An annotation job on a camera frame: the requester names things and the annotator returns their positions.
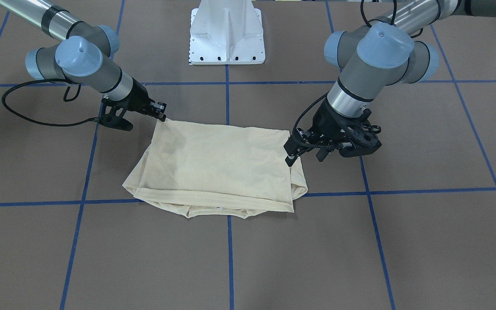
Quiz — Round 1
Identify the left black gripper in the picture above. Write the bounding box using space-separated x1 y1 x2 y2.
284 98 382 167

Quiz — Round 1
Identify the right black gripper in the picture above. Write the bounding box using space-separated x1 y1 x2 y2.
99 79 167 131

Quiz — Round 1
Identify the beige long-sleeve printed shirt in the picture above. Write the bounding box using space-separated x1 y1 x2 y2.
123 119 308 219

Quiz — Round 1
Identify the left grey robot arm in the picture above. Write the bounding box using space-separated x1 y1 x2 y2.
284 0 496 166

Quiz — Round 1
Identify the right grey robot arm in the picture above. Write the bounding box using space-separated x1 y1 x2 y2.
0 0 167 131

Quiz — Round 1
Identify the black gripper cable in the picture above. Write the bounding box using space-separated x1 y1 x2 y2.
2 79 102 128

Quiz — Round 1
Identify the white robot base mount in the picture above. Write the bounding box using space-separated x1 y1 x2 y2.
189 0 266 65

